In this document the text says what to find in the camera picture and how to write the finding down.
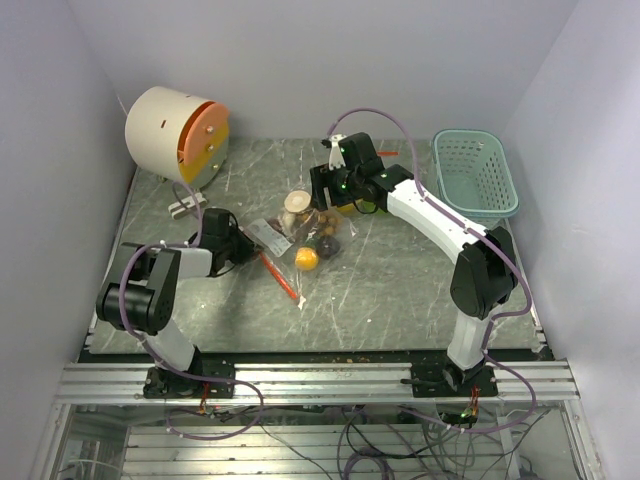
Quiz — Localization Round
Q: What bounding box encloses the fake mushroom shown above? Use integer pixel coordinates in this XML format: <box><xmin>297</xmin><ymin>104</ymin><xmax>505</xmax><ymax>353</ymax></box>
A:
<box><xmin>282</xmin><ymin>190</ymin><xmax>311</xmax><ymax>228</ymax></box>

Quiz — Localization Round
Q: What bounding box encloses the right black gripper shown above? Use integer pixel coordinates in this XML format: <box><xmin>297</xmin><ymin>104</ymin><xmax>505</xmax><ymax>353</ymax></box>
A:
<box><xmin>310</xmin><ymin>161</ymin><xmax>362</xmax><ymax>212</ymax></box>

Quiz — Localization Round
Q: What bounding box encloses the fake orange fruit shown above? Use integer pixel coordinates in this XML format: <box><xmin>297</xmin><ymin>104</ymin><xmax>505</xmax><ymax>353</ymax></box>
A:
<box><xmin>294</xmin><ymin>247</ymin><xmax>320</xmax><ymax>271</ymax></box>

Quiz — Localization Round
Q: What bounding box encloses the fake longan bunch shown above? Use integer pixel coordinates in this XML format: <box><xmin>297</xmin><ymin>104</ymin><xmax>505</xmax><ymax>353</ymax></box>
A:
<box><xmin>311</xmin><ymin>210</ymin><xmax>344</xmax><ymax>237</ymax></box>

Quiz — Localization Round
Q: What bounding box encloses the white cylinder drawer unit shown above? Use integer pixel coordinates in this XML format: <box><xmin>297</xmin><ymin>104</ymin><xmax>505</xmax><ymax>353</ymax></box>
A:
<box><xmin>125</xmin><ymin>86</ymin><xmax>230</xmax><ymax>189</ymax></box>

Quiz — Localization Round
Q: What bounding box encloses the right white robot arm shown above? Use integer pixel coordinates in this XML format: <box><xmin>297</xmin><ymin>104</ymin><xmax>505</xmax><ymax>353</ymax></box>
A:
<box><xmin>310</xmin><ymin>132</ymin><xmax>518</xmax><ymax>396</ymax></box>

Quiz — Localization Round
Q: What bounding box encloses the teal plastic basket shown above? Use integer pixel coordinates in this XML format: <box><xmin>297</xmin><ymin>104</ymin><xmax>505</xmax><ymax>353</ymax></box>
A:
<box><xmin>427</xmin><ymin>129</ymin><xmax>520</xmax><ymax>228</ymax></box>

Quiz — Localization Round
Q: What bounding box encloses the clear zip bag red seal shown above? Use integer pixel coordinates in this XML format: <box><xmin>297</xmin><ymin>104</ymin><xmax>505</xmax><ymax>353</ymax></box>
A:
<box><xmin>246</xmin><ymin>196</ymin><xmax>357</xmax><ymax>308</ymax></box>

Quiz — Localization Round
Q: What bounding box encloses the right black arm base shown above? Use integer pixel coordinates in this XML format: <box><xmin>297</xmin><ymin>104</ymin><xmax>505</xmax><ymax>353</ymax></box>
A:
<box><xmin>400</xmin><ymin>360</ymin><xmax>498</xmax><ymax>398</ymax></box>

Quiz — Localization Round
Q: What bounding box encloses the aluminium frame rail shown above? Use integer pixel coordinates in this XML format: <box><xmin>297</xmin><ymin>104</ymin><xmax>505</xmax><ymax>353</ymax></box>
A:
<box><xmin>54</xmin><ymin>361</ymin><xmax>580</xmax><ymax>406</ymax></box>

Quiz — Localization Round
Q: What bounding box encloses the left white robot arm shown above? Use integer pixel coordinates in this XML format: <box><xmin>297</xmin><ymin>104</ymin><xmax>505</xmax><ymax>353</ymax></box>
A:
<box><xmin>96</xmin><ymin>208</ymin><xmax>259</xmax><ymax>397</ymax></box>

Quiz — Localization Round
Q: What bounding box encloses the fake dark purple fruit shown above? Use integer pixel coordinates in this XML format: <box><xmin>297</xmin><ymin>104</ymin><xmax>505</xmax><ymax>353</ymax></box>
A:
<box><xmin>315</xmin><ymin>235</ymin><xmax>341</xmax><ymax>260</ymax></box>

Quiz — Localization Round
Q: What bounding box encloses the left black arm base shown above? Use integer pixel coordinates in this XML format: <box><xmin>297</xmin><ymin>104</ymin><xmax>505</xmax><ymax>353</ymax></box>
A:
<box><xmin>142</xmin><ymin>362</ymin><xmax>235</xmax><ymax>399</ymax></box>

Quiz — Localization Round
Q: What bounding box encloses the small white slotted block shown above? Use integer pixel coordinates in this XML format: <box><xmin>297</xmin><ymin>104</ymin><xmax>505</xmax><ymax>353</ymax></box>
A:
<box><xmin>168</xmin><ymin>192</ymin><xmax>208</xmax><ymax>220</ymax></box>

